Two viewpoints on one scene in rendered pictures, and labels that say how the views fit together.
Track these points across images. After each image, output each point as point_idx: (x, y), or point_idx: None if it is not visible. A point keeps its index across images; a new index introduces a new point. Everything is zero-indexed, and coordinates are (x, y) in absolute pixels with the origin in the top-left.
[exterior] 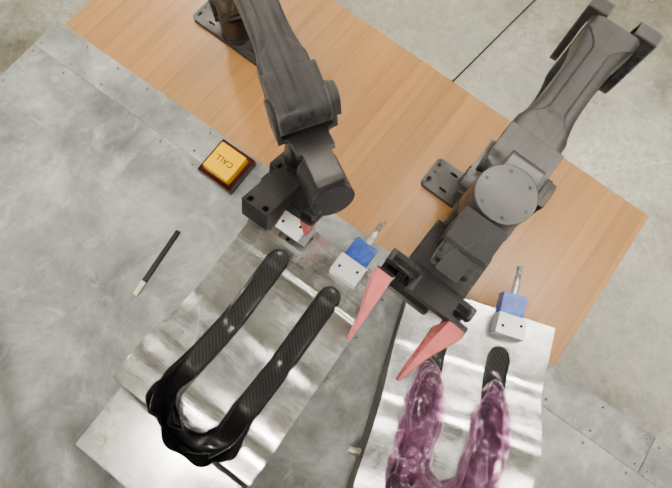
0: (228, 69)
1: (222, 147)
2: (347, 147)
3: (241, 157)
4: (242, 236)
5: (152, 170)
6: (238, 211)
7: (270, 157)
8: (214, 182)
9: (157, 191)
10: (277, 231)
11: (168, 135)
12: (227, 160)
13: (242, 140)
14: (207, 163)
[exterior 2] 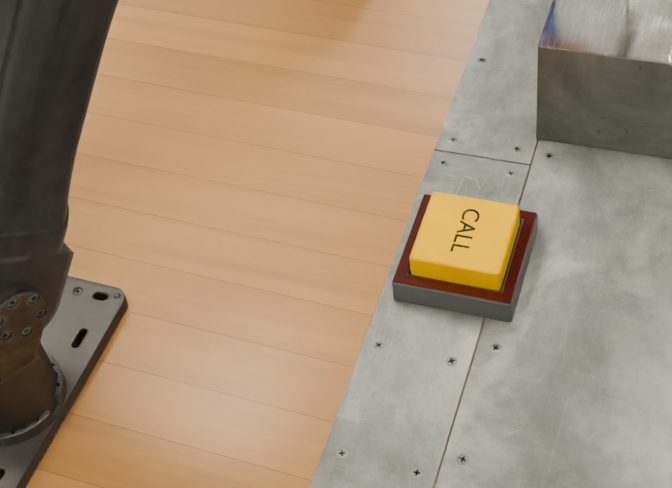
0: (150, 385)
1: (427, 249)
2: (296, 70)
3: (436, 200)
4: (664, 52)
5: (566, 440)
6: (572, 201)
7: (389, 195)
8: (525, 265)
9: (622, 399)
10: (611, 3)
11: (433, 446)
12: (460, 225)
13: (367, 269)
14: (491, 263)
